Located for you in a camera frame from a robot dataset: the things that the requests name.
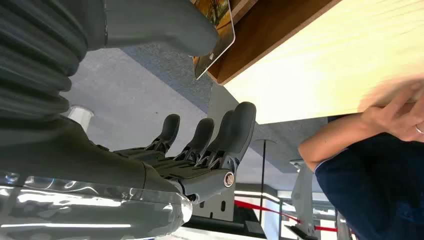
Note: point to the brown wooden desk panel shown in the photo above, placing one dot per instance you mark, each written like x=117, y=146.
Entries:
x=261, y=30

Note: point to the red barrier belt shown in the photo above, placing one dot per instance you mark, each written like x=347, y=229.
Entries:
x=265, y=209

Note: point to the grey metal bracket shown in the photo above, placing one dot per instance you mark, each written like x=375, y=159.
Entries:
x=215, y=208

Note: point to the thin black pole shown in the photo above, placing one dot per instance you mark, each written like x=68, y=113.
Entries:
x=262, y=172

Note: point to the grey metal stand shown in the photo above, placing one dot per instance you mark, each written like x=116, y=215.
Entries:
x=303, y=195

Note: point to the white cylinder post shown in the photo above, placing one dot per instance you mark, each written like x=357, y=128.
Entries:
x=81, y=117

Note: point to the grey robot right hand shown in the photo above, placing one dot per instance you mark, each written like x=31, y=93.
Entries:
x=82, y=165

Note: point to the person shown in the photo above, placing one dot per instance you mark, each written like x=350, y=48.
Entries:
x=371, y=195

